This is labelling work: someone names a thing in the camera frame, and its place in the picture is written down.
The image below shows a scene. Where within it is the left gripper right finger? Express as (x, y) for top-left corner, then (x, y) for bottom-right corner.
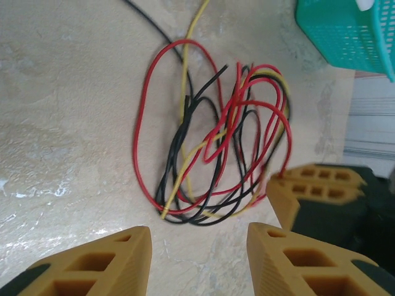
(248, 222), (395, 296)

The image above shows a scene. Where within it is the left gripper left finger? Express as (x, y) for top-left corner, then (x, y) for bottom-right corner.
(0, 226), (154, 296)

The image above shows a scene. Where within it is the thin red cable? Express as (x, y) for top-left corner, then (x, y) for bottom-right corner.
(135, 39), (257, 215)
(202, 98), (293, 186)

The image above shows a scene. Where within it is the thin black cable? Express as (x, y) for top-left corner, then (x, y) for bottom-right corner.
(156, 64), (229, 224)
(123, 0), (194, 216)
(163, 66), (293, 226)

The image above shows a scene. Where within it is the thin yellow cable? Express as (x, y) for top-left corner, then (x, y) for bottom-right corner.
(160, 70), (293, 220)
(178, 0), (266, 218)

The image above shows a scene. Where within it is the bundle of wires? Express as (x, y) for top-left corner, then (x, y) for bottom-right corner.
(202, 62), (286, 164)

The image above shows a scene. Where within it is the teal plastic basket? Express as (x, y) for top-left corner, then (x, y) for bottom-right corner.
(294, 0), (395, 83)

